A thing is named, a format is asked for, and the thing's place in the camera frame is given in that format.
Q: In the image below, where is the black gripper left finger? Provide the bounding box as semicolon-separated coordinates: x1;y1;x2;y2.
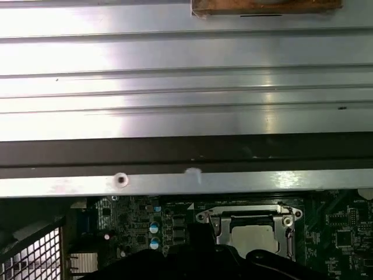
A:
96;223;203;280

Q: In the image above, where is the silver finned heatsink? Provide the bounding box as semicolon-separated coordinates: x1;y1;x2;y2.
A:
69;252;98;274

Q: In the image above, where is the black PC case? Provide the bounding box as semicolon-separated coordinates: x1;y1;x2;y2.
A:
0;134;373;280

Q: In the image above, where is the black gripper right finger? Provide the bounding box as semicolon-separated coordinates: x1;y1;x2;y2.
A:
202;223;321;280

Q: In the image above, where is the green motherboard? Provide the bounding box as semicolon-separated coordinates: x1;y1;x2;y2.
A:
68;189;373;280

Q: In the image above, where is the thin metal locking lever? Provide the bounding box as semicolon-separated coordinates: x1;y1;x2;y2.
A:
206;212;219;244
284;226;297;262

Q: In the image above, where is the CPU socket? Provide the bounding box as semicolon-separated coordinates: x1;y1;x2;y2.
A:
194;202;304;263

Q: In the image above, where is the silver CPU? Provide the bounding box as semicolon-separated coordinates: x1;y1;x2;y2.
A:
231;223;278;255

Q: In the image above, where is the metal socket cover frame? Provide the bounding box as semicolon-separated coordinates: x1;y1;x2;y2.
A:
210;204;293;261

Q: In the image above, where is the square brown base plate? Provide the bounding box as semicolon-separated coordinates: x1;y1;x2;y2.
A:
191;0;343;20

